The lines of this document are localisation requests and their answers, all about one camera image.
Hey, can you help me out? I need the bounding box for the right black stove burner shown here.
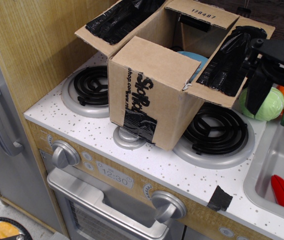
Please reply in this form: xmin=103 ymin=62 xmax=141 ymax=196
xmin=173 ymin=103 xmax=255 ymax=170

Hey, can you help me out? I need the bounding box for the right silver oven knob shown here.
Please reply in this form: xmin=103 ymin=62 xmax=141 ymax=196
xmin=151 ymin=190 xmax=187 ymax=223

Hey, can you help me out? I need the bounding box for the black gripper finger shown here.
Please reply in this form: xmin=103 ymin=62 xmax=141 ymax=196
xmin=246 ymin=71 xmax=273 ymax=115

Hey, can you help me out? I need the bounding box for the oven clock display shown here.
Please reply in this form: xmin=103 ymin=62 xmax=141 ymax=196
xmin=96 ymin=161 xmax=134 ymax=189

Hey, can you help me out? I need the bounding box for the blue plate in box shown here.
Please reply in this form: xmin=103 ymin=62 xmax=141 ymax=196
xmin=176 ymin=50 xmax=209 ymax=83

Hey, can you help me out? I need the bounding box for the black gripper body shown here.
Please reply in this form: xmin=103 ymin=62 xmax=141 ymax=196
xmin=242 ymin=38 xmax=284 ymax=87

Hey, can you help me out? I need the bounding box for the small silver centre disc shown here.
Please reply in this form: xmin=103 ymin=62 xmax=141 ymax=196
xmin=113 ymin=126 xmax=146 ymax=150

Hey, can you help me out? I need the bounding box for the black stove burner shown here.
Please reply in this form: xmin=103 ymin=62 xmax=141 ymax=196
xmin=173 ymin=103 xmax=255 ymax=170
xmin=62 ymin=65 xmax=109 ymax=119

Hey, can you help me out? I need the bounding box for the silver toy sink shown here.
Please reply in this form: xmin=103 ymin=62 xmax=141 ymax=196
xmin=243 ymin=122 xmax=284 ymax=219

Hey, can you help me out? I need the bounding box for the green toy cabbage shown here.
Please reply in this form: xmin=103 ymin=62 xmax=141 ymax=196
xmin=239 ymin=87 xmax=284 ymax=122

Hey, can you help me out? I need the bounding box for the silver oven knob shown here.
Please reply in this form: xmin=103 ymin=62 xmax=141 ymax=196
xmin=52 ymin=140 xmax=81 ymax=169
xmin=151 ymin=190 xmax=187 ymax=223

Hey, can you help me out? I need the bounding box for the orange object with black cable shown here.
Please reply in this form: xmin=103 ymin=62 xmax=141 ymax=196
xmin=0 ymin=217 xmax=33 ymax=240

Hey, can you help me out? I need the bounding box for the brown cardboard box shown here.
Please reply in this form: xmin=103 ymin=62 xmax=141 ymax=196
xmin=76 ymin=0 xmax=275 ymax=151

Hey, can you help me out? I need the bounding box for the left silver oven knob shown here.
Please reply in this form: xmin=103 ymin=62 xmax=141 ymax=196
xmin=52 ymin=140 xmax=81 ymax=169

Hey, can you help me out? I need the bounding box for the left black stove burner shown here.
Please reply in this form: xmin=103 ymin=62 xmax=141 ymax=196
xmin=62 ymin=65 xmax=109 ymax=119

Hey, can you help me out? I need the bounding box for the black tape piece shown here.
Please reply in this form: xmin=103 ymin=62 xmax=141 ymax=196
xmin=207 ymin=185 xmax=233 ymax=212

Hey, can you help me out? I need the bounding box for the silver oven door handle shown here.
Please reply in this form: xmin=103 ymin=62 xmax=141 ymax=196
xmin=47 ymin=168 xmax=171 ymax=240

